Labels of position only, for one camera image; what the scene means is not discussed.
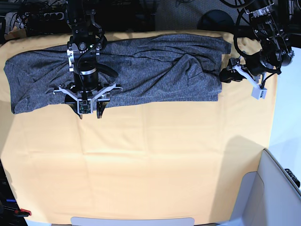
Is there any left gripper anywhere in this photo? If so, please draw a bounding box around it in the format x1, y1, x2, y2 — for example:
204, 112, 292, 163
219, 56, 268, 89

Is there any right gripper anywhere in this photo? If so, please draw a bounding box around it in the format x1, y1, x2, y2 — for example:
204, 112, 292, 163
53, 68, 122, 120

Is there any grey long-sleeve T-shirt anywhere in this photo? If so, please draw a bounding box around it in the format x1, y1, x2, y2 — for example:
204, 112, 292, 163
4, 34, 231, 114

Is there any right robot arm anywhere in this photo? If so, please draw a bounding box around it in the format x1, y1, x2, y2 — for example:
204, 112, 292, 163
53, 0, 122, 118

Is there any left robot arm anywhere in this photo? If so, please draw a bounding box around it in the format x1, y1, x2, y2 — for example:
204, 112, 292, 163
219, 0, 295, 89

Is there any black round base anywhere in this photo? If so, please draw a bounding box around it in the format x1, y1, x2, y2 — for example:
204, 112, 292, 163
197, 10, 235, 33

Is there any yellow table cloth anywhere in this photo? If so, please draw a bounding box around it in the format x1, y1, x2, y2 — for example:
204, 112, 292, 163
0, 31, 277, 224

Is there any black remote on bin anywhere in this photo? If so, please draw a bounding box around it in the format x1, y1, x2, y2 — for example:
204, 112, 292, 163
285, 169, 301, 188

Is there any red clamp left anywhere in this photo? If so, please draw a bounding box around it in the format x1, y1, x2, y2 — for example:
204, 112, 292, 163
14, 209, 32, 218

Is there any white storage bin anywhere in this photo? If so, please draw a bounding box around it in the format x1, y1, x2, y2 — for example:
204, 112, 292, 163
229, 149, 301, 226

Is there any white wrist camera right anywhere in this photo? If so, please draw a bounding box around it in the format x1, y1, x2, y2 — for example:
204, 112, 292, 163
77, 100, 91, 115

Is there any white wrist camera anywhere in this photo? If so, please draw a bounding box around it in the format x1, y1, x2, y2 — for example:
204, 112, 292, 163
77, 100, 91, 115
251, 87, 267, 100

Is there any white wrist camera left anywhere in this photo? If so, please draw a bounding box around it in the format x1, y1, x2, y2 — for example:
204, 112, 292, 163
251, 87, 267, 100

